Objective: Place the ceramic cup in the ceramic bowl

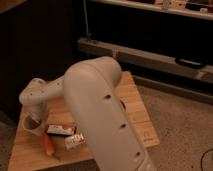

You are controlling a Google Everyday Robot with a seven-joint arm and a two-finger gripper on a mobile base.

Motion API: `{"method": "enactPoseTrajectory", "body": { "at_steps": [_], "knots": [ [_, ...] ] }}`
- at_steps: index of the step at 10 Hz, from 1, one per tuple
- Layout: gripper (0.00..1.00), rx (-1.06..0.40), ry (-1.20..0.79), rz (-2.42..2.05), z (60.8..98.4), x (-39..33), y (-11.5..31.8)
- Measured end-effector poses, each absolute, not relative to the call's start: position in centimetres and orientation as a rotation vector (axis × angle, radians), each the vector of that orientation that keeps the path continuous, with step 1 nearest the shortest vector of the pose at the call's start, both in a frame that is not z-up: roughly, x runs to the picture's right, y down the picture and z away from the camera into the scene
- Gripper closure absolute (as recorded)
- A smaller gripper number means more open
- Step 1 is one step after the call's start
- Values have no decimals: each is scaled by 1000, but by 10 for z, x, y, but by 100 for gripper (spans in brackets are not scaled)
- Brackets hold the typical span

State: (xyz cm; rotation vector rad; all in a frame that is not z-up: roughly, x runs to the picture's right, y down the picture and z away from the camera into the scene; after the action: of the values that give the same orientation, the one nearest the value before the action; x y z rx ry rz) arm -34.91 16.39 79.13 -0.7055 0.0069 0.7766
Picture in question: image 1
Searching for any dark ceramic bowl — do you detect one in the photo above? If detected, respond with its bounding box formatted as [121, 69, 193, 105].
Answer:
[120, 100, 126, 111]

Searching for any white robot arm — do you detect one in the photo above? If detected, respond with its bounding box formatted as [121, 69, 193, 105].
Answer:
[19, 56, 157, 171]

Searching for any white shelf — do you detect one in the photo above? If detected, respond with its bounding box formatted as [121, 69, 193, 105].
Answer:
[89, 0, 213, 21]

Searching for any black case handle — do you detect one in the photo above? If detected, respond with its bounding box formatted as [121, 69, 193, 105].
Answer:
[175, 58, 206, 69]

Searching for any black cable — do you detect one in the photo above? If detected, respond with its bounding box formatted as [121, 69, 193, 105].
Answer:
[199, 147, 213, 171]

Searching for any small white box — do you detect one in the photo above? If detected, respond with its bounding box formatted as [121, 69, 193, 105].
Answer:
[47, 125, 76, 136]

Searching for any long grey case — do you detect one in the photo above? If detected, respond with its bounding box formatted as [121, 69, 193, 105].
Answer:
[78, 38, 213, 84]

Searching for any orange carrot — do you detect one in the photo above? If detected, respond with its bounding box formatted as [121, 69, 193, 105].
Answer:
[43, 134, 55, 156]

